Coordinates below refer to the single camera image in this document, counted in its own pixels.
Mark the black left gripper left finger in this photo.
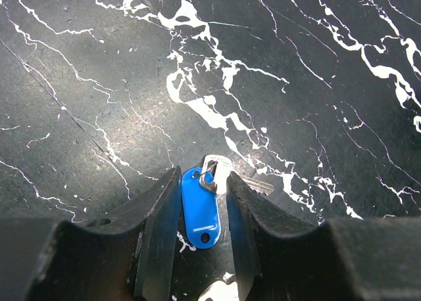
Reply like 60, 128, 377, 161
1, 168, 182, 300

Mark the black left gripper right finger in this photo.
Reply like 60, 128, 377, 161
226, 174, 420, 300

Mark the silver key with blue tag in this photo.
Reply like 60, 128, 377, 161
181, 154, 276, 250

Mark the silver key with red tag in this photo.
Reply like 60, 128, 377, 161
197, 281, 239, 301

